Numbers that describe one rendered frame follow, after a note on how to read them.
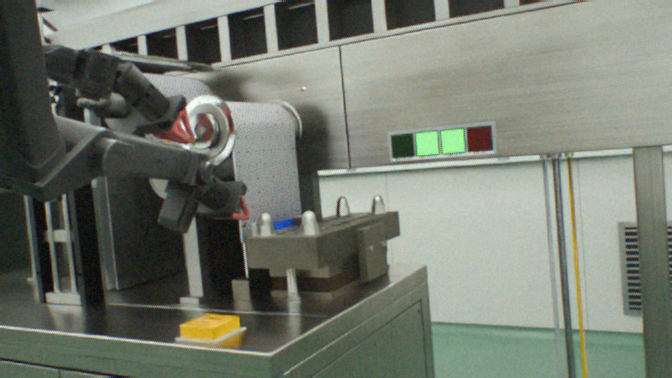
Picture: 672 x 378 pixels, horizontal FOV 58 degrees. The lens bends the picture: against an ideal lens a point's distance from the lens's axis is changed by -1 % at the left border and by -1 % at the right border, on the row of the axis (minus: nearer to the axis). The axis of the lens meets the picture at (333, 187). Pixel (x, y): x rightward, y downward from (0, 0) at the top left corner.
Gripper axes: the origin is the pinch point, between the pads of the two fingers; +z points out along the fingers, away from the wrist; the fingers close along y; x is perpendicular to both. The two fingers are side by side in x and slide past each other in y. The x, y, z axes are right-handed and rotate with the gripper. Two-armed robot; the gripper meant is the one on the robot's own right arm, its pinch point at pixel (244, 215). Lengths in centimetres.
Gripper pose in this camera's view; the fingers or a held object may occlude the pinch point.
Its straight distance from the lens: 127.7
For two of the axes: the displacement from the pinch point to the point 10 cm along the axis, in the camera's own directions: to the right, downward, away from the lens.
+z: 4.5, 4.2, 7.8
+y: 8.8, -0.5, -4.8
